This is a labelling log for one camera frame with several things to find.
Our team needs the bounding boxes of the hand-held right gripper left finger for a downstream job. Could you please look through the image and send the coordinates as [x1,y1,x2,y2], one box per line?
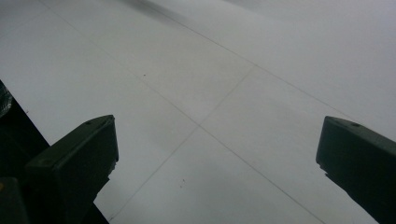
[24,114,120,224]

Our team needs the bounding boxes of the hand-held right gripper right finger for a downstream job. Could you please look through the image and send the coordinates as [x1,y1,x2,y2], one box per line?
[315,115,396,224]

